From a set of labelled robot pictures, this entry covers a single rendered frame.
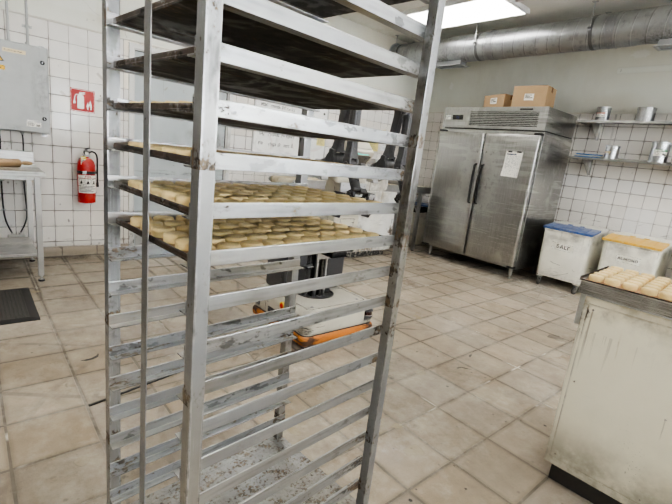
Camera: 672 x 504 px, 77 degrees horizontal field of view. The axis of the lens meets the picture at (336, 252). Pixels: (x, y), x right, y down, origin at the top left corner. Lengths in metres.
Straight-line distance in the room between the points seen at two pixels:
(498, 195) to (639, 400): 3.96
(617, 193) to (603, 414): 4.31
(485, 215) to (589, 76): 2.08
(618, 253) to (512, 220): 1.13
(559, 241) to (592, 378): 3.70
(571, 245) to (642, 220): 0.87
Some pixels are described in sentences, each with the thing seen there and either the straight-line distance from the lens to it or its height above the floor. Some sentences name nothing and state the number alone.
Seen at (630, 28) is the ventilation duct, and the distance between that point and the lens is 5.28.
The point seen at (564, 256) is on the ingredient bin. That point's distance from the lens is 5.60.
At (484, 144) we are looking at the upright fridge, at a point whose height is 1.59.
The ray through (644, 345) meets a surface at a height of 0.72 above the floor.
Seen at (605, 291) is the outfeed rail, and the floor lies 0.87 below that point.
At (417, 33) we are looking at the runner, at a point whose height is 1.58.
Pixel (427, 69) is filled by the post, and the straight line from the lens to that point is 1.19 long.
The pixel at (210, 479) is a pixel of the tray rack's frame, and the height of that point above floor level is 0.15.
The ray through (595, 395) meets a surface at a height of 0.46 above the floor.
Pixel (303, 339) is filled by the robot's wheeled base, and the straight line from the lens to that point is 2.75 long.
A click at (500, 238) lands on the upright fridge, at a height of 0.49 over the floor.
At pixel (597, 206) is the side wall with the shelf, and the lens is 6.16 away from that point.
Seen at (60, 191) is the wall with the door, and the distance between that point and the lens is 4.81.
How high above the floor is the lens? 1.27
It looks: 13 degrees down
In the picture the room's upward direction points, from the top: 7 degrees clockwise
